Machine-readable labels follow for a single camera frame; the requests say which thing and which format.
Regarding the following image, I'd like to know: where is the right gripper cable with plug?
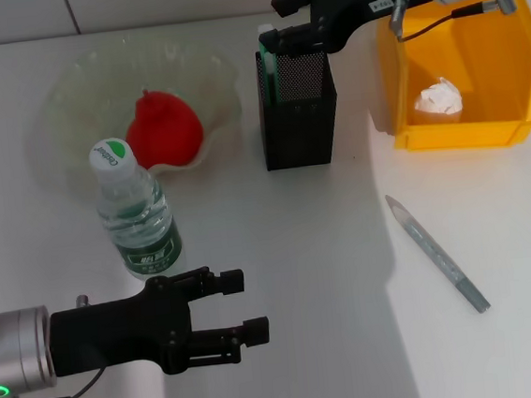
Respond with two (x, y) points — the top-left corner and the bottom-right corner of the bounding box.
(386, 0), (522, 45)

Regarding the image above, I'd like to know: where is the white paper ball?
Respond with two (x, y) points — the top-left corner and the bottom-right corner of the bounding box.
(411, 75), (466, 127)

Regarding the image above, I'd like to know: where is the water bottle with green label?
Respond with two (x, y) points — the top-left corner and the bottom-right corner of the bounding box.
(88, 131), (187, 286)

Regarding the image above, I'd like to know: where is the yellow plastic storage bin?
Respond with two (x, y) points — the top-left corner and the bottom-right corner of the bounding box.
(371, 0), (531, 159)

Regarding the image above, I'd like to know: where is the red-orange fruit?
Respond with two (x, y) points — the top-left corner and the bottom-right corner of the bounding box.
(121, 85), (208, 171)

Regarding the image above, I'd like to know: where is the green utility knife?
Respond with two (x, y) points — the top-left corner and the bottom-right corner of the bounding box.
(256, 22), (286, 107)

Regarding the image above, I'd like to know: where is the black mesh pen holder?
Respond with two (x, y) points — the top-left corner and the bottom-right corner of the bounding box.
(253, 42), (346, 172)

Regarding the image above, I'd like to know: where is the grey pen with clear cap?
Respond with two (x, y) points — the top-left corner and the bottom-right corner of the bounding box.
(384, 185), (493, 323)

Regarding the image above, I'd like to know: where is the clear wavy glass fruit plate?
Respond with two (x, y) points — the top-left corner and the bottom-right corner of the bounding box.
(13, 22), (251, 204)

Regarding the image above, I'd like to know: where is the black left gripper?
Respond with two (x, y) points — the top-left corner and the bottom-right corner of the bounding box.
(45, 260), (274, 388)

